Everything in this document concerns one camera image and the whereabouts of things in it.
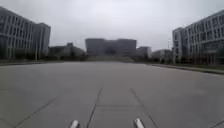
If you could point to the concrete kerb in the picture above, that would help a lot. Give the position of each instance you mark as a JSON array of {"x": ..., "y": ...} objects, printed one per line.
[{"x": 190, "y": 68}]

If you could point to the pale glazed office building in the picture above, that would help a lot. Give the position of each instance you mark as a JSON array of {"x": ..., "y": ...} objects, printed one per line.
[{"x": 203, "y": 38}]

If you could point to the dark wide building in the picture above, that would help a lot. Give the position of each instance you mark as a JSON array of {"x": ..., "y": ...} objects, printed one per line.
[{"x": 110, "y": 46}]

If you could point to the pale multi-storey office building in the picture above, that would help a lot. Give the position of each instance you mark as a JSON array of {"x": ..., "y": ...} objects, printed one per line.
[{"x": 20, "y": 35}]

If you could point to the robot's own part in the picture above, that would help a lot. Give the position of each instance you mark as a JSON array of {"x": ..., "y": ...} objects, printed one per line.
[
  {"x": 138, "y": 123},
  {"x": 74, "y": 124}
]

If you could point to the low building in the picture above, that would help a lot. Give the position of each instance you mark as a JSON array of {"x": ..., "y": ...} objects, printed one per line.
[
  {"x": 65, "y": 51},
  {"x": 144, "y": 52}
]

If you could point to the grey concrete slab pavement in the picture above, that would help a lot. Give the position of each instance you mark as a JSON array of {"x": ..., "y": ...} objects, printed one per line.
[{"x": 110, "y": 86}]

